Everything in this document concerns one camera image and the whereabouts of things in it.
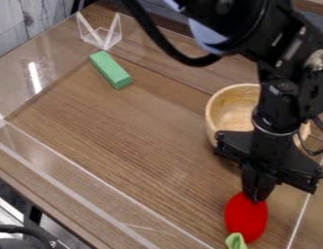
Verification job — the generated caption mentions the clear acrylic corner bracket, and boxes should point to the clear acrylic corner bracket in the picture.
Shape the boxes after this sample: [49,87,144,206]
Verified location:
[76,13,123,51]

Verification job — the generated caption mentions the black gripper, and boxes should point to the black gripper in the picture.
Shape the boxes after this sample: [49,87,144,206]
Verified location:
[214,130,323,202]

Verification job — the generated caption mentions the red plush strawberry toy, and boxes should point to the red plush strawberry toy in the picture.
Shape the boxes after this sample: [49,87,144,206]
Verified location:
[224,193,268,249]

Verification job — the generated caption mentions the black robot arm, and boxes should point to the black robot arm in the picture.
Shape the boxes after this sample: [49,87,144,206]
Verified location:
[164,0,323,202]

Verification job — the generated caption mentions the green foam block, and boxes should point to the green foam block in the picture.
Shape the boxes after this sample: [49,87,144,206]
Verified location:
[91,51,132,89]

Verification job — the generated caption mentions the wooden bowl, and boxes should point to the wooden bowl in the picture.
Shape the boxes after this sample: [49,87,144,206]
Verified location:
[206,83,313,154]

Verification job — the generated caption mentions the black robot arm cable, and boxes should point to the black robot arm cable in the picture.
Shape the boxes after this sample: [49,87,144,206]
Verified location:
[123,0,222,68]

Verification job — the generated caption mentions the black table frame bracket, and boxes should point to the black table frame bracket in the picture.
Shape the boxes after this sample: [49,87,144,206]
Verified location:
[24,203,71,249]

